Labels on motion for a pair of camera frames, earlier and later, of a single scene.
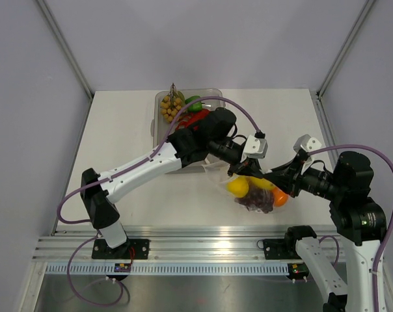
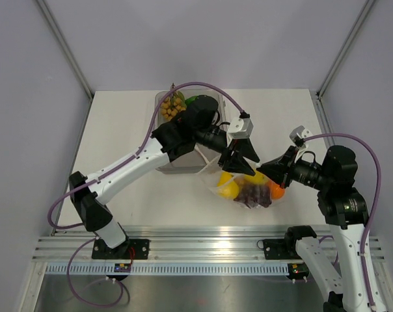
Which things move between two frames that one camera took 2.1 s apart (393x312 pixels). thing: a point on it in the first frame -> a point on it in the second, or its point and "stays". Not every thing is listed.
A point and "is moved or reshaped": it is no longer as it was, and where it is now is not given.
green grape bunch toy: x=172 y=104 stays
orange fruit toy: x=280 y=198 is moved or reshaped
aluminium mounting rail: x=183 y=244 stays
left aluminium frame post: x=66 y=47 stays
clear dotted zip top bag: x=254 y=194 is moved or reshaped
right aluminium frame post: x=344 y=48 stays
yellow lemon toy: x=239 y=186 -> x=230 y=190
